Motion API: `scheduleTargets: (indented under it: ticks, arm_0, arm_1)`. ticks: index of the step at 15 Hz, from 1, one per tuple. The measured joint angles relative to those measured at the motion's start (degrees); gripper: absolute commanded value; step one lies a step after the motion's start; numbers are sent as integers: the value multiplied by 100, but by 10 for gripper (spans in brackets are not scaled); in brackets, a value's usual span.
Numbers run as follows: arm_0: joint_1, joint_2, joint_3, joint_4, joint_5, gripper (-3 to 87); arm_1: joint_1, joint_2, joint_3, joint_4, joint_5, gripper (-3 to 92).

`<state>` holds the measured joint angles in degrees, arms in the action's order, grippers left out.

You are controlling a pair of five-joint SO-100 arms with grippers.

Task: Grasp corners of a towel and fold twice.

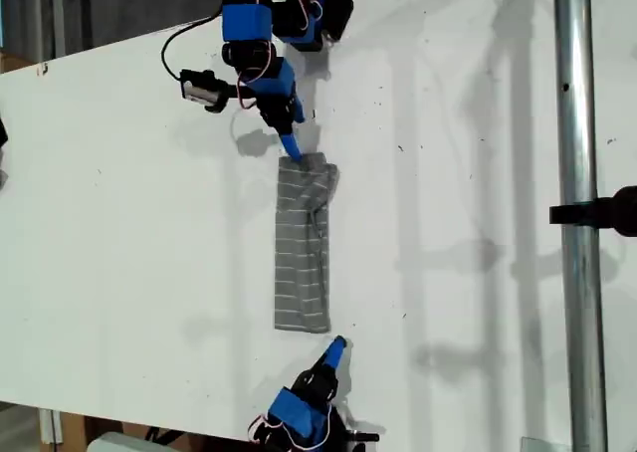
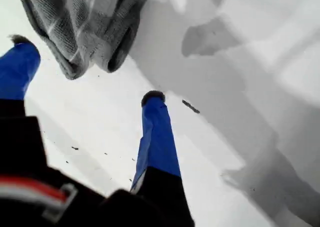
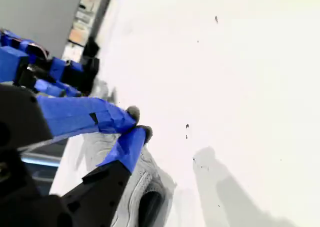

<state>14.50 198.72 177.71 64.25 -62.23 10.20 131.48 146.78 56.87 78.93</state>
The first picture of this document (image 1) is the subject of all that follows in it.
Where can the grey striped towel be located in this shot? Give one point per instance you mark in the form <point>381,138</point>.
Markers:
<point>298,253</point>

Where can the white box under table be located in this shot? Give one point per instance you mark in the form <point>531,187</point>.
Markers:
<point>129,443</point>

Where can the brown cardboard box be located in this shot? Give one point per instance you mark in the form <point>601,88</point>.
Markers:
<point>69,429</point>

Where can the black clamp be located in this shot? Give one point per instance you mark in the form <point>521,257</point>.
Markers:
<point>597,215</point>

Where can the gripper camera stalk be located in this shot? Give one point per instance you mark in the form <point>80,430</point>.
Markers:
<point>234,96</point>

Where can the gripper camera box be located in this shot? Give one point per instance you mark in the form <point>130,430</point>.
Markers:
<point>198,87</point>
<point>363,435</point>

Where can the white table leg bracket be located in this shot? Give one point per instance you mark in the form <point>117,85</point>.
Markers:
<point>50,426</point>

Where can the steel post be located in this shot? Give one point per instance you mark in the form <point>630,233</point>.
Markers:
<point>577,123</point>

